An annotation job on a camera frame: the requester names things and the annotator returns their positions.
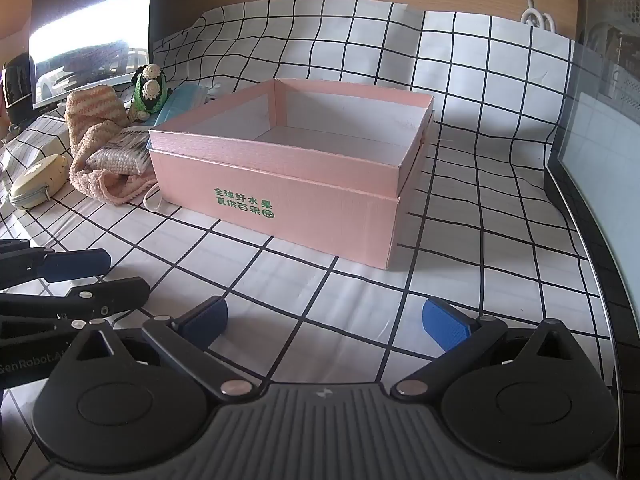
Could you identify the blue face mask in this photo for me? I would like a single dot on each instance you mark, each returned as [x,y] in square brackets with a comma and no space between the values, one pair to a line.
[177,102]

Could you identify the green crochet toy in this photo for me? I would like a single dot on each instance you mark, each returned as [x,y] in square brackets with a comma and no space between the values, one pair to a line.
[147,87]

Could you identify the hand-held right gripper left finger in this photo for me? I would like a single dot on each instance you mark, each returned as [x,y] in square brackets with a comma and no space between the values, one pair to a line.
[202,321]

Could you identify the black flat monitor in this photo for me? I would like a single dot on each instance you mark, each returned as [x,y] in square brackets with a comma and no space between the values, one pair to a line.
[90,25]

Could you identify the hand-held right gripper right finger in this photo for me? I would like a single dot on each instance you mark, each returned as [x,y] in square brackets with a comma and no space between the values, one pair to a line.
[445,325]

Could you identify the cream woven pouch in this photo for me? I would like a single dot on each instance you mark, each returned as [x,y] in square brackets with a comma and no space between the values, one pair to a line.
[120,157]

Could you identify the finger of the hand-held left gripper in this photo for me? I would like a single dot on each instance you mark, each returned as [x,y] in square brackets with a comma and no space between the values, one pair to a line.
[115,292]
[75,262]

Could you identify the black round device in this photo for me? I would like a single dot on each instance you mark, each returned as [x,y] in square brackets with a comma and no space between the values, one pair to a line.
[17,90]

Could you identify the curved glass screen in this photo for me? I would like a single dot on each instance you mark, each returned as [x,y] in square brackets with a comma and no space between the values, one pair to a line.
[600,135]

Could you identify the pink cardboard box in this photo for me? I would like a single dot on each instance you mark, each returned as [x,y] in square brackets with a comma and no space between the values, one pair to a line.
[300,210]

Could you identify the beige zipper case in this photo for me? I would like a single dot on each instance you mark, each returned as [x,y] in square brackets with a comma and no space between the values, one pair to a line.
[37,182]

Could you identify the white grid tablecloth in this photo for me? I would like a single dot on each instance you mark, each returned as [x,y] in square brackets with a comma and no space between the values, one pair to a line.
[350,300]

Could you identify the pink striped knitted cloth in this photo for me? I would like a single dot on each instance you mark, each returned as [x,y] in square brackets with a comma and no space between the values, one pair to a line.
[90,105]

